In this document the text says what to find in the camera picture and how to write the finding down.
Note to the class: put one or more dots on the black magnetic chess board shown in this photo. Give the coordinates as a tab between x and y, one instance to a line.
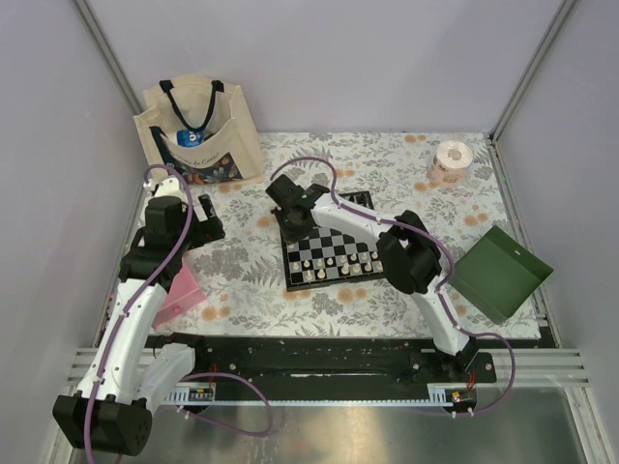
333	270

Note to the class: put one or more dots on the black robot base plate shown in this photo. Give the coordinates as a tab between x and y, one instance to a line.
311	369

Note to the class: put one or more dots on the pink wrapped toilet paper roll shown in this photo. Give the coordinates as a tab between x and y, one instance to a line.
450	164

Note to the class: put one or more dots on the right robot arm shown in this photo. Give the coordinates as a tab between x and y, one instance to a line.
409	256

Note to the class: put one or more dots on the dark green plastic box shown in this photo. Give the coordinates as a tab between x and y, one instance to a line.
498	275

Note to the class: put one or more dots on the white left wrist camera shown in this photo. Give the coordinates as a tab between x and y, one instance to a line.
170	186

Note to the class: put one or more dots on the pink plastic box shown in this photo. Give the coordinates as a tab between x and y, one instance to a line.
184	294

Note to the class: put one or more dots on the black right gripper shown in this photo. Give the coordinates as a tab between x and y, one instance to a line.
292	237

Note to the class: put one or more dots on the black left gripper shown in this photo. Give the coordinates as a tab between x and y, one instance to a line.
208	230

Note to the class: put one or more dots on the cream canvas tote bag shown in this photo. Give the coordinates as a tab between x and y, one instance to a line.
230	152

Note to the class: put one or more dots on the blue white bottle in bag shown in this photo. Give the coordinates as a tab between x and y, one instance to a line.
189	138

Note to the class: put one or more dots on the white slotted cable duct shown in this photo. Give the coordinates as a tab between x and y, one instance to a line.
191	394

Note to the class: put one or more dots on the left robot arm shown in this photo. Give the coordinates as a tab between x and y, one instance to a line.
113	406

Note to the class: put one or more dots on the floral patterned table mat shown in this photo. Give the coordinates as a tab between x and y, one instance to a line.
242	276

